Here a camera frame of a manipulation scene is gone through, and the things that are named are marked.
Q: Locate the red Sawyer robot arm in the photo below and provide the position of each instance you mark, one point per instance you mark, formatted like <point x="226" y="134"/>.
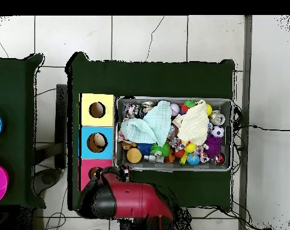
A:
<point x="135" y="198"/>

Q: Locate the white baseball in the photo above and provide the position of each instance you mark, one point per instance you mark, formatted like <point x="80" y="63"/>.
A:
<point x="175" y="109"/>

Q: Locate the mint green waffle cloth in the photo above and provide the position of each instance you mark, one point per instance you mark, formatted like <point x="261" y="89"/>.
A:
<point x="154" y="124"/>

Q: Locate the green and orange spiky ball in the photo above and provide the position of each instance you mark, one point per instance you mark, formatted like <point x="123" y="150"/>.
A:
<point x="189" y="103"/>

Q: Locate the wooden box with three holes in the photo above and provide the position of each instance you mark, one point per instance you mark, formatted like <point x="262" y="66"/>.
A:
<point x="106" y="119"/>

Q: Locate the blue globe ball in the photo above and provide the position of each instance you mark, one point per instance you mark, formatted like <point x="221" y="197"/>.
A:
<point x="193" y="159"/>

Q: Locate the cream waffle cloth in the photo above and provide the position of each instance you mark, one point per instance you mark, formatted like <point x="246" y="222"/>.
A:
<point x="194" y="124"/>

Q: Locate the dark green side table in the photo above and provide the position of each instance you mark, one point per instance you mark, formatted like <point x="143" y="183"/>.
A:
<point x="15" y="119"/>

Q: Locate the yellow foam ball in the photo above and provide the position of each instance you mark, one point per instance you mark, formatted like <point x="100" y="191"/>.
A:
<point x="209" y="109"/>

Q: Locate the small soccer ball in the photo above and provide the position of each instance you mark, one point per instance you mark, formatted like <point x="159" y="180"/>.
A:
<point x="217" y="131"/>

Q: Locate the crushed silver drink can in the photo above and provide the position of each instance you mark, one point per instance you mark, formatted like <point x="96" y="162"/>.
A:
<point x="217" y="117"/>

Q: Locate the dark green table cloth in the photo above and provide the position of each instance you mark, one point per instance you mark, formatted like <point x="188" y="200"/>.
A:
<point x="147" y="79"/>

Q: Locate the purple spiky ball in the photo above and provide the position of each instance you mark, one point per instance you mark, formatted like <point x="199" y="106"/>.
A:
<point x="213" y="146"/>

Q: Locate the orange round sponge disc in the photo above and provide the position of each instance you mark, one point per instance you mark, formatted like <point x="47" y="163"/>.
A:
<point x="134" y="155"/>

